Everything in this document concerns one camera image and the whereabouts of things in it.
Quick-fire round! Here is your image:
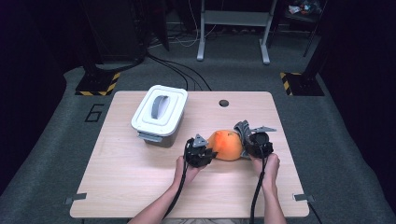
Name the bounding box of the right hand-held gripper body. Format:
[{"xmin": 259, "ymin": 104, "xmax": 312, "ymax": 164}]
[{"xmin": 247, "ymin": 125, "xmax": 277, "ymax": 159}]

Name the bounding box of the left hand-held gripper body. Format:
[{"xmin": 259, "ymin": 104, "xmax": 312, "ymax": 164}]
[{"xmin": 184, "ymin": 133, "xmax": 213, "ymax": 168}]

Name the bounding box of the orange plush toy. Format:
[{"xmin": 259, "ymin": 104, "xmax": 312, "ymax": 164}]
[{"xmin": 206, "ymin": 129, "xmax": 245, "ymax": 161}]

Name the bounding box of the grey transparent storage box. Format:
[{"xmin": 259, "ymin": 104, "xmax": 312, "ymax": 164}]
[{"xmin": 141, "ymin": 111, "xmax": 185, "ymax": 148}]

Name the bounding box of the white lid with grey handle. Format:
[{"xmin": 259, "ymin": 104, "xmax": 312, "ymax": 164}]
[{"xmin": 131, "ymin": 84, "xmax": 189, "ymax": 144}]

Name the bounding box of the person's left hand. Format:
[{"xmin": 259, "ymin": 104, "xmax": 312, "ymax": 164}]
[{"xmin": 174, "ymin": 155, "xmax": 204, "ymax": 185}]

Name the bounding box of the person's right hand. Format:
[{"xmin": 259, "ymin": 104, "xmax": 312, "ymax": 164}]
[{"xmin": 250, "ymin": 152, "xmax": 280, "ymax": 188}]

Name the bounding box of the black yellow striped stand base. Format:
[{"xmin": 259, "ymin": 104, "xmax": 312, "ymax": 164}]
[
  {"xmin": 75, "ymin": 71, "xmax": 121, "ymax": 97},
  {"xmin": 279, "ymin": 72, "xmax": 325, "ymax": 97}
]

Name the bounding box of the colourful clutter on shelf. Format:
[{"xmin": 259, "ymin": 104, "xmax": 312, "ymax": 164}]
[{"xmin": 288, "ymin": 0, "xmax": 323, "ymax": 17}]

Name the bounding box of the black cabinet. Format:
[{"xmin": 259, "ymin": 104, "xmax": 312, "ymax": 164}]
[{"xmin": 82, "ymin": 0, "xmax": 148, "ymax": 63}]

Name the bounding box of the left hand-held gripper black cable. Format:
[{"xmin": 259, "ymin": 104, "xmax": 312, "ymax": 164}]
[{"xmin": 162, "ymin": 138, "xmax": 194, "ymax": 220}]

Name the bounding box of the hand-held gripper black cable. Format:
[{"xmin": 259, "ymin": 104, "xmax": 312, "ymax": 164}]
[
  {"xmin": 248, "ymin": 139, "xmax": 267, "ymax": 224},
  {"xmin": 162, "ymin": 138, "xmax": 194, "ymax": 220}
]

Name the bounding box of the right hand-held gripper black cable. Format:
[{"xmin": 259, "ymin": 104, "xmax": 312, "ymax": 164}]
[{"xmin": 248, "ymin": 139, "xmax": 267, "ymax": 224}]

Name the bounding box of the black floor cable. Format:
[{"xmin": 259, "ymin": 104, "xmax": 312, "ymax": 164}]
[
  {"xmin": 152, "ymin": 55, "xmax": 213, "ymax": 91},
  {"xmin": 147, "ymin": 53, "xmax": 190, "ymax": 91}
]

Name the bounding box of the thin black cable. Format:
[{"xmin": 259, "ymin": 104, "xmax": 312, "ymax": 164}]
[{"xmin": 307, "ymin": 201, "xmax": 323, "ymax": 224}]

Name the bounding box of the white floor cable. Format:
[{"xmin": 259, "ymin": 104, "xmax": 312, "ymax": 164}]
[{"xmin": 172, "ymin": 0, "xmax": 219, "ymax": 49}]

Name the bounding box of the white metal desk frame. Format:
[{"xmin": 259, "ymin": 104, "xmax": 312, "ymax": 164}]
[{"xmin": 196, "ymin": 0, "xmax": 278, "ymax": 65}]

